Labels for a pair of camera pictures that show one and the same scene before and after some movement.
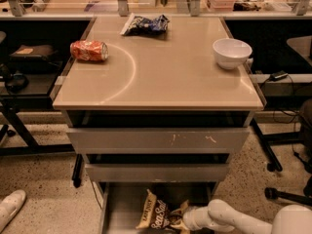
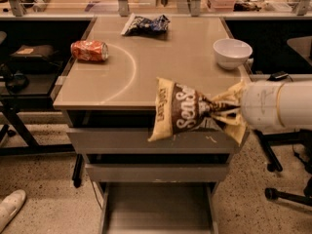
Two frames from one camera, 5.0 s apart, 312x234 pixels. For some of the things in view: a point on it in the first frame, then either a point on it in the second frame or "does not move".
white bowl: x=231 y=53 does not move
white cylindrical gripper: x=194 y=218 → x=260 y=105
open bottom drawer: x=122 y=204 does not move
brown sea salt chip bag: x=155 y=214 → x=179 y=107
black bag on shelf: x=35 y=58 does not move
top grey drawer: x=158 y=140 does not move
